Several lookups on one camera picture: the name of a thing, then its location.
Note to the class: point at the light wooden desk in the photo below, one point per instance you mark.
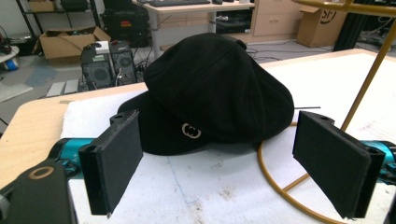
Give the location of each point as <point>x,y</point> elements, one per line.
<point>186,8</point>

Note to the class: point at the open cardboard box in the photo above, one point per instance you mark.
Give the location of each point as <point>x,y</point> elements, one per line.
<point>65,45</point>

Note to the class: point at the black metal frame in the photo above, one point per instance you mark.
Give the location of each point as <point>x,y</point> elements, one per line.
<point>350,32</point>

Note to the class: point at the white table mat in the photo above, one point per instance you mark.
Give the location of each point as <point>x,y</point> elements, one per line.
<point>218,186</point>

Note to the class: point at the black hard case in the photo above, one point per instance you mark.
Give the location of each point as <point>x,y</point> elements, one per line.
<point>124,29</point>

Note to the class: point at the small white box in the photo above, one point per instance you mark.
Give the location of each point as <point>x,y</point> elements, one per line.
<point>102,47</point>

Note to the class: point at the gold metal hat stand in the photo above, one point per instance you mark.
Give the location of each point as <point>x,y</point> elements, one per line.
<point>369,79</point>

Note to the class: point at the light wooden drawer cabinet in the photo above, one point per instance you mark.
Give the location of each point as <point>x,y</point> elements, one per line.
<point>274,21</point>

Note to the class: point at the closed printed cardboard box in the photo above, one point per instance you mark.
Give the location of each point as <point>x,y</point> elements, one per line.
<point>317,29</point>

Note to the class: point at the black metal shelf rack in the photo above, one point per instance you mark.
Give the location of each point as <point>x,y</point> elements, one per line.
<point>40,14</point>

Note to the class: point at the black keyboard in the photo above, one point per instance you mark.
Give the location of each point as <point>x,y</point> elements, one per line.
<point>179,2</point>

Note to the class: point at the black computer tower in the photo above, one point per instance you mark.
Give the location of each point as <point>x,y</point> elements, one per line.
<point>124,63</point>
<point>98,73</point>

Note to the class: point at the blue tape roll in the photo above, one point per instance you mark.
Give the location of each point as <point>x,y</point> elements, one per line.
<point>11,64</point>

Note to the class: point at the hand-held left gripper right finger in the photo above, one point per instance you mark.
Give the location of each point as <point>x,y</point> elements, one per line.
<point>330,165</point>

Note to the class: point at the thin black rod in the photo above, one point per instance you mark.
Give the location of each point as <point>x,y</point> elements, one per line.
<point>307,107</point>

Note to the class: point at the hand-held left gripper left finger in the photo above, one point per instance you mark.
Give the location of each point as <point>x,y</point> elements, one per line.
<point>115,168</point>

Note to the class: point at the black newsboy cap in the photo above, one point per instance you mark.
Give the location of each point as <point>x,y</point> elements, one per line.
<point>211,87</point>

